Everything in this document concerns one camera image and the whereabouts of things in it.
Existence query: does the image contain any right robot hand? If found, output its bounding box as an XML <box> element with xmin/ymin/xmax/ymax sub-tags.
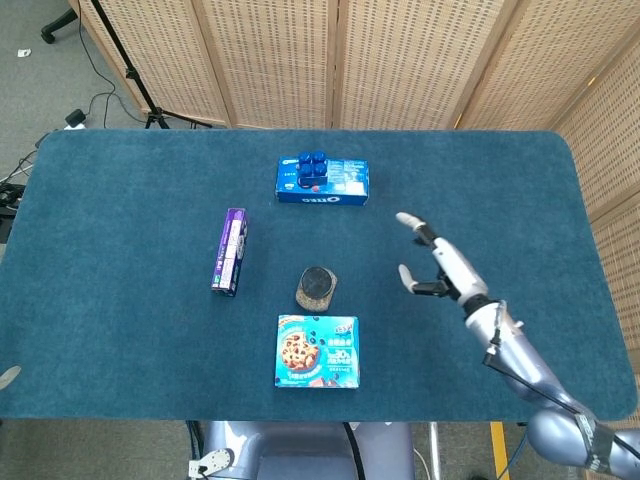
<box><xmin>395</xmin><ymin>211</ymin><xmax>490</xmax><ymax>306</ymax></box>

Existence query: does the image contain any small jar black lid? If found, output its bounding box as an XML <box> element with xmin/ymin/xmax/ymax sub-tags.
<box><xmin>294</xmin><ymin>266</ymin><xmax>338</xmax><ymax>314</ymax></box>

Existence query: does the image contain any blue Oreo box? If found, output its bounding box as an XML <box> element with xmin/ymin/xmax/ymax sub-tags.
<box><xmin>274</xmin><ymin>157</ymin><xmax>372</xmax><ymax>208</ymax></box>

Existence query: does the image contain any light blue cookie box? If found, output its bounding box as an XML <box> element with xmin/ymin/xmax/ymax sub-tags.
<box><xmin>273</xmin><ymin>314</ymin><xmax>361</xmax><ymax>390</ymax></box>

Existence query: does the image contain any blue toy brick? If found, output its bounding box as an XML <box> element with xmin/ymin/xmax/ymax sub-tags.
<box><xmin>296</xmin><ymin>151</ymin><xmax>330</xmax><ymax>194</ymax></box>

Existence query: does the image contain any silver table leg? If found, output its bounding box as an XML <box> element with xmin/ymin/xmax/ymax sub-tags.
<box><xmin>428</xmin><ymin>422</ymin><xmax>442</xmax><ymax>480</ymax></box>

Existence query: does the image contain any yellow floor tape strip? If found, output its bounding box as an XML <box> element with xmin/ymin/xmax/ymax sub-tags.
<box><xmin>489</xmin><ymin>422</ymin><xmax>511</xmax><ymax>480</ymax></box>

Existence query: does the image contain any purple cookie box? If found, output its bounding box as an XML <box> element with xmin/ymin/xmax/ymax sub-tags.
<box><xmin>210</xmin><ymin>207</ymin><xmax>249</xmax><ymax>298</ymax></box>

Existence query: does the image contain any grey robot torso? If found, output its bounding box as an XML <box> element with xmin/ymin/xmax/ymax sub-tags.
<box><xmin>187</xmin><ymin>420</ymin><xmax>416</xmax><ymax>480</ymax></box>

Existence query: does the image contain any blue felt table cloth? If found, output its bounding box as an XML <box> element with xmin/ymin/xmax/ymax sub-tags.
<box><xmin>0</xmin><ymin>128</ymin><xmax>639</xmax><ymax>422</ymax></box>

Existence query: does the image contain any black tripod stand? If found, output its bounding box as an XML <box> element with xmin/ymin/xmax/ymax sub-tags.
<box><xmin>89</xmin><ymin>0</ymin><xmax>214</xmax><ymax>130</ymax></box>

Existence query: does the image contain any black equipment box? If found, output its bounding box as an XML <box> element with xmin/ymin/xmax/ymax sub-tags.
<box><xmin>0</xmin><ymin>183</ymin><xmax>26</xmax><ymax>244</ymax></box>

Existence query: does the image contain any black office chair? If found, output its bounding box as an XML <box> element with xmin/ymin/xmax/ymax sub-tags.
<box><xmin>40</xmin><ymin>7</ymin><xmax>80</xmax><ymax>45</ymax></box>

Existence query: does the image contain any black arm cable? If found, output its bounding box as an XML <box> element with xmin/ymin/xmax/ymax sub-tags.
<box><xmin>482</xmin><ymin>299</ymin><xmax>640</xmax><ymax>451</ymax></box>

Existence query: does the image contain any blue cable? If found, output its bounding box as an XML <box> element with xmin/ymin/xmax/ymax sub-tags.
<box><xmin>492</xmin><ymin>423</ymin><xmax>530</xmax><ymax>480</ymax></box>

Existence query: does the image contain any black torso cable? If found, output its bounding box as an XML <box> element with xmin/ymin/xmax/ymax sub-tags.
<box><xmin>342</xmin><ymin>422</ymin><xmax>365</xmax><ymax>480</ymax></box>

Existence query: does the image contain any white robot bracket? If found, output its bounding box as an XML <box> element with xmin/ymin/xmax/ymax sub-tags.
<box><xmin>188</xmin><ymin>448</ymin><xmax>235</xmax><ymax>476</ymax></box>

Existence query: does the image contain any black floor cable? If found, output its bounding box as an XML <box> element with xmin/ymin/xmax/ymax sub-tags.
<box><xmin>77</xmin><ymin>0</ymin><xmax>151</xmax><ymax>126</ymax></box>

